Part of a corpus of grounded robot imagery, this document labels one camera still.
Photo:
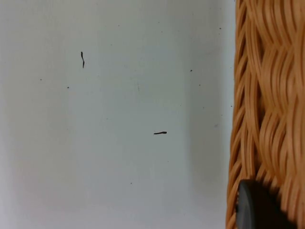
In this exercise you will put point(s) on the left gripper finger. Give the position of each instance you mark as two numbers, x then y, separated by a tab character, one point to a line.
257	210

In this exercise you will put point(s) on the pale brown wicker basket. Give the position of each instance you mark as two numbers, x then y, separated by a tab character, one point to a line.
269	95

